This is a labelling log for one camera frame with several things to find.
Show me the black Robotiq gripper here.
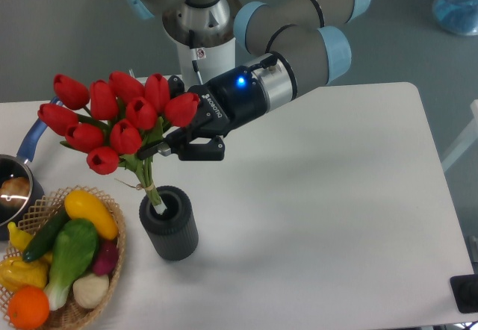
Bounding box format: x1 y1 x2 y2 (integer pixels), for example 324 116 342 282
136 66 267 161

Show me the red tulip bouquet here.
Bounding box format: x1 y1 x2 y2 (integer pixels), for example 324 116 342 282
37 71 199 215

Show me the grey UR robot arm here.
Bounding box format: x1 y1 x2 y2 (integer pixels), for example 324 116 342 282
127 0 371 161

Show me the dark grey ribbed vase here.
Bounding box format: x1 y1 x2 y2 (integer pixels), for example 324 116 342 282
139 185 199 261

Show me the yellow squash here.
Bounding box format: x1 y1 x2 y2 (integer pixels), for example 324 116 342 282
64 190 119 240

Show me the purple red radish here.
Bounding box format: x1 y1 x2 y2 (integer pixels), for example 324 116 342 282
92 240 119 275

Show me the green bok choy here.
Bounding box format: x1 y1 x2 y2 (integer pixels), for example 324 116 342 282
44 219 99 311

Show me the woven wicker basket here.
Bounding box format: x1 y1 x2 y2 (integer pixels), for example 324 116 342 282
0 184 127 330

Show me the dark green cucumber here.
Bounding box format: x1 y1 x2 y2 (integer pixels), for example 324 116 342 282
22 207 70 263

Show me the bread roll in pan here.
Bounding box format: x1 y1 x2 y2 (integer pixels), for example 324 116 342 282
1 177 30 209

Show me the white garlic bulb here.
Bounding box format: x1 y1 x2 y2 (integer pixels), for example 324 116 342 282
72 273 109 309

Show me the yellow banana pepper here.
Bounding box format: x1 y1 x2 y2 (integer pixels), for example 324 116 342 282
7 222 53 264

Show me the yellow bumpy gourd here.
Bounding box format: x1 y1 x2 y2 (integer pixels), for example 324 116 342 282
1 256 49 293

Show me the orange fruit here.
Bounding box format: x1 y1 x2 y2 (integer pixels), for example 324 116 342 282
7 286 49 329

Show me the blue plastic bag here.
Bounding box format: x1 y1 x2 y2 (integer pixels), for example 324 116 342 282
432 0 477 36

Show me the black device at table edge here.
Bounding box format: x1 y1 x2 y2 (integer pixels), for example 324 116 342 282
450 274 477 314

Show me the white metal base frame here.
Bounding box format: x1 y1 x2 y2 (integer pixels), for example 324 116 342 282
128 69 147 85

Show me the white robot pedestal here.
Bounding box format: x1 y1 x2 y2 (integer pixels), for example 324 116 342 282
162 0 242 87

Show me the black cable on pedestal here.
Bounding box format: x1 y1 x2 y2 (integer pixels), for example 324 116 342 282
187 29 205 85

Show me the blue handled saucepan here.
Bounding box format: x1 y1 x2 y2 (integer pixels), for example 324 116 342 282
1 119 47 241

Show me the white frame at right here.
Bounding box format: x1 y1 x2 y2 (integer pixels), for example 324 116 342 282
441 99 477 172

